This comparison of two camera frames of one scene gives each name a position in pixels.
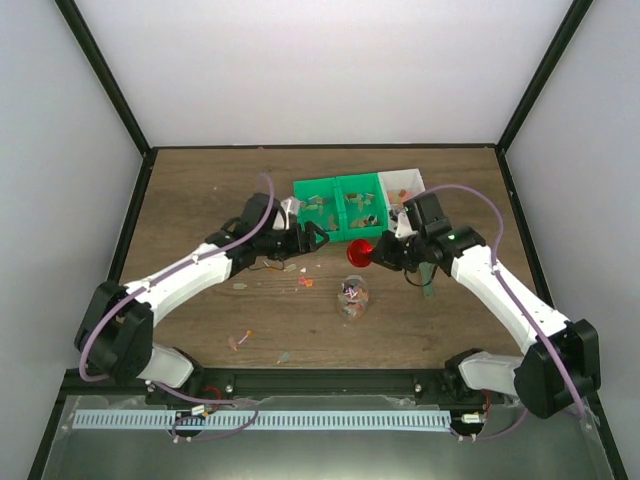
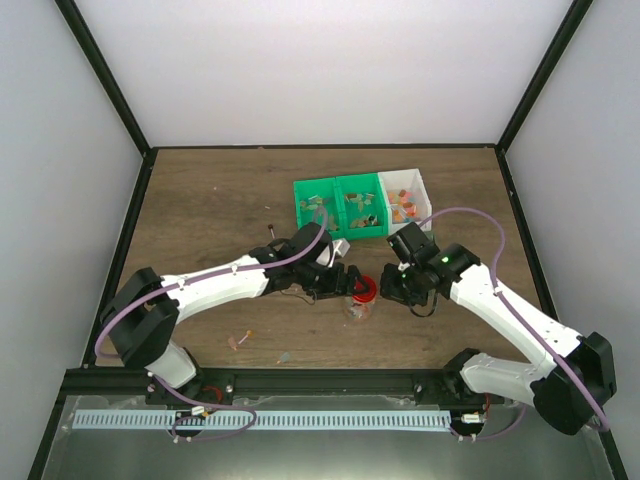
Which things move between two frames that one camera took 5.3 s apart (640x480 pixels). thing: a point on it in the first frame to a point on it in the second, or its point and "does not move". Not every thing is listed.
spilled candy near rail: x=285 y=358 does not move
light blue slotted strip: x=247 y=420 does not move
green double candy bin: x=344 y=208 does not move
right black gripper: x=383 y=254 to x=388 y=289
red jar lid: x=358 y=252 to x=370 y=284
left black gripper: x=308 y=244 to x=335 y=289
